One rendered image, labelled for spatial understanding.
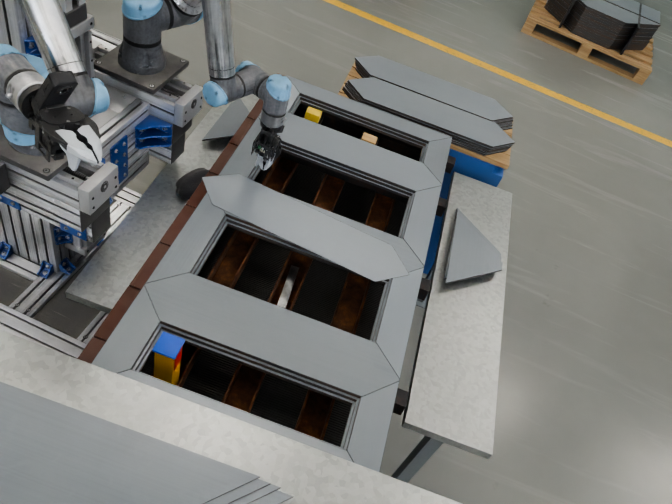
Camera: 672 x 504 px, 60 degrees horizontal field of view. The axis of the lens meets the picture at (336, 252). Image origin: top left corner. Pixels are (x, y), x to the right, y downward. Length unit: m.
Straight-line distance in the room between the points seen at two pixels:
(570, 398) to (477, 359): 1.21
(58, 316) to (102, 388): 1.15
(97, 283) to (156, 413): 0.73
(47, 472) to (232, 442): 0.33
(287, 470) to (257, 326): 0.51
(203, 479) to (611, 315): 2.77
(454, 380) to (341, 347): 0.39
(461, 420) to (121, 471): 0.97
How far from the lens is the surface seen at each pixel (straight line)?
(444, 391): 1.80
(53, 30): 1.42
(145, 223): 2.06
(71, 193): 1.76
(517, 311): 3.22
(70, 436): 1.22
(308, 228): 1.89
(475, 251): 2.16
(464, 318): 1.99
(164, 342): 1.53
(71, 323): 2.39
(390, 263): 1.88
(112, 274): 1.92
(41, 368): 1.32
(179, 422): 1.25
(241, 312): 1.64
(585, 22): 6.07
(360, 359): 1.63
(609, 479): 2.97
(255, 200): 1.93
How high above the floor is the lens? 2.18
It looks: 46 degrees down
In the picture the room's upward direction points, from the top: 20 degrees clockwise
